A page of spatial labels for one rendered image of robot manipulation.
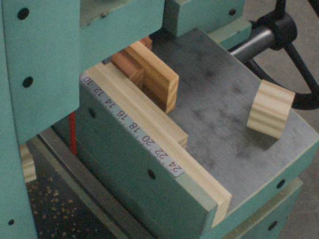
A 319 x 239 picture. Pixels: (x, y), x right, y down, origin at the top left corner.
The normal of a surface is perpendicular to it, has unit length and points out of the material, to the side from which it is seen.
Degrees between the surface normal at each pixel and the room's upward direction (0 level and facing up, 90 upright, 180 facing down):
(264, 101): 0
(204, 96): 0
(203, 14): 90
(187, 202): 90
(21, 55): 90
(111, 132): 90
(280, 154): 0
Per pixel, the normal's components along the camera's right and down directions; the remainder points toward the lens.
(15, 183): 0.65, 0.62
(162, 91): -0.76, 0.48
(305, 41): 0.07, -0.61
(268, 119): -0.39, 0.71
